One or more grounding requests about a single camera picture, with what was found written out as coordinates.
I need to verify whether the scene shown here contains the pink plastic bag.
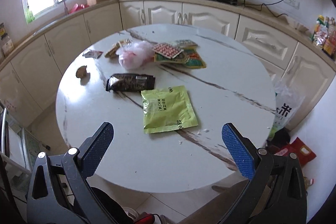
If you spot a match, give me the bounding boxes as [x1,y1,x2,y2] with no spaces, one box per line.
[116,40,155,69]

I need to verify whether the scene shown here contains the beige ginger piece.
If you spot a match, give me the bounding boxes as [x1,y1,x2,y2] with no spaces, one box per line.
[76,66,88,79]

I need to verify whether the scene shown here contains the patterned grey snack packet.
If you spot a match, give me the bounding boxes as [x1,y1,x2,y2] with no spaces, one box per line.
[172,39,198,47]

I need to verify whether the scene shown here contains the green and orange packet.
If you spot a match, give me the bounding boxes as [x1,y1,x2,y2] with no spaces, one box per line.
[184,48,206,69]

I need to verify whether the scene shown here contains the white wall outlet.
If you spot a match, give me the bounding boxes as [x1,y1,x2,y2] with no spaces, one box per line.
[283,0,300,9]

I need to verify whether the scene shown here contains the steel faucet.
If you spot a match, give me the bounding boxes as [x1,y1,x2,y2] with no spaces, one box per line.
[52,0,69,16]

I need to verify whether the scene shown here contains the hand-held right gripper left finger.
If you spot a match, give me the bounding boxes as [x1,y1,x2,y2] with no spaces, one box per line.
[26,122,116,224]

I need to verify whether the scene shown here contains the green foil packet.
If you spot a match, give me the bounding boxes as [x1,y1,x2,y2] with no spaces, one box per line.
[141,85,198,134]

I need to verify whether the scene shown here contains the pink dish rack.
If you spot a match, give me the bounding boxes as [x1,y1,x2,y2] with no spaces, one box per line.
[69,3,90,14]

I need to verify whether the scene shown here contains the green and yellow packet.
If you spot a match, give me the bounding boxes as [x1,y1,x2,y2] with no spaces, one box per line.
[154,52,189,64]

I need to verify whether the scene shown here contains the red dotted packet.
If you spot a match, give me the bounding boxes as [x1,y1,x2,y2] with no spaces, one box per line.
[152,42,184,59]

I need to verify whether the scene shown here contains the dark brown snack wrapper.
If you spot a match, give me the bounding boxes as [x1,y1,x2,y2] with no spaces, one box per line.
[105,73,156,93]

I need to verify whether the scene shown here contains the group of condiment bottles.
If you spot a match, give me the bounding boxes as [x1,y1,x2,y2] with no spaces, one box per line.
[312,15,336,59]

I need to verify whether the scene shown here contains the round marble table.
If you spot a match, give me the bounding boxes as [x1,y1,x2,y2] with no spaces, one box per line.
[55,23,276,193]

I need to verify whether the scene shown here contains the red packet on floor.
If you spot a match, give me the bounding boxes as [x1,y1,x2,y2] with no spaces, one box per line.
[273,137,317,167]

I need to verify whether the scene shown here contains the white rice bag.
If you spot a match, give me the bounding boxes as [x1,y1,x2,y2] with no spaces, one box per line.
[272,80,300,132]

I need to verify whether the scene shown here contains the black power cable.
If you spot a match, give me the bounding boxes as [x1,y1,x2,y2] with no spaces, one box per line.
[236,0,289,17]

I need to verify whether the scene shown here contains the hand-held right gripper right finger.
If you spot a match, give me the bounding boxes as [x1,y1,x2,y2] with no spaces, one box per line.
[221,123,307,224]

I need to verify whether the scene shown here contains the white cabinet with green glass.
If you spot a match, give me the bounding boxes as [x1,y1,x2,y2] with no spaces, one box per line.
[0,106,50,174]

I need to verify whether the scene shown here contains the small red device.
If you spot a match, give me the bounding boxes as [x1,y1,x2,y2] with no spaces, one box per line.
[134,214,155,224]

